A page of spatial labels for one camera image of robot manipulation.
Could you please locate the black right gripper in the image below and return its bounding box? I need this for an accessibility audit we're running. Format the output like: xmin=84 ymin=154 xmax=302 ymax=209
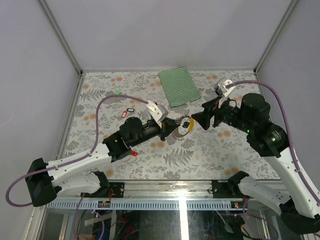
xmin=190 ymin=93 xmax=254 ymax=133

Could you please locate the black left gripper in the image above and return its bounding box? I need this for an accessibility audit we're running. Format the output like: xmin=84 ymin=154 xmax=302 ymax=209
xmin=131 ymin=117 xmax=181 ymax=148

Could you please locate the large metal keyring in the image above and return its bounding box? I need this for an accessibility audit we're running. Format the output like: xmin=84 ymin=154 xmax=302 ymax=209
xmin=171 ymin=115 xmax=191 ymax=139

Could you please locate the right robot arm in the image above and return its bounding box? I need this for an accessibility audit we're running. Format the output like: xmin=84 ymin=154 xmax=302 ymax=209
xmin=191 ymin=93 xmax=320 ymax=235

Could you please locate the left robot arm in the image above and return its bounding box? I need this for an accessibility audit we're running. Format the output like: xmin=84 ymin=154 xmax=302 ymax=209
xmin=25 ymin=117 xmax=181 ymax=207

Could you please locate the floral tablecloth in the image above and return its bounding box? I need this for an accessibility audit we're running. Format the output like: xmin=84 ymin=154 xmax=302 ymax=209
xmin=63 ymin=70 xmax=278 ymax=180

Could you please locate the green white striped cloth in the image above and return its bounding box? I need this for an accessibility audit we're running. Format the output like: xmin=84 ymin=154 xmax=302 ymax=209
xmin=158 ymin=67 xmax=202 ymax=108

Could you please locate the red tag key upper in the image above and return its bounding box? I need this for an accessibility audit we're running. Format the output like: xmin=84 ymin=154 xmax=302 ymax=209
xmin=121 ymin=111 xmax=128 ymax=118

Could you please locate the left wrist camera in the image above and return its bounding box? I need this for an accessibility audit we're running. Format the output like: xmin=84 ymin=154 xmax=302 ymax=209
xmin=146 ymin=100 xmax=168 ymax=128

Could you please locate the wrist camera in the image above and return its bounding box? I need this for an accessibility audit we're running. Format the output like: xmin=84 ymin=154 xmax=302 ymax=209
xmin=146 ymin=100 xmax=168 ymax=128
xmin=214 ymin=77 xmax=235 ymax=108

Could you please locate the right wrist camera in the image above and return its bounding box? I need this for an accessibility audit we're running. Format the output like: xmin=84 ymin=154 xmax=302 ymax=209
xmin=214 ymin=77 xmax=235 ymax=108

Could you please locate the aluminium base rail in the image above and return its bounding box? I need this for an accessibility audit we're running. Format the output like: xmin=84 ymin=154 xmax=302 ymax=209
xmin=37 ymin=178 xmax=286 ymax=201

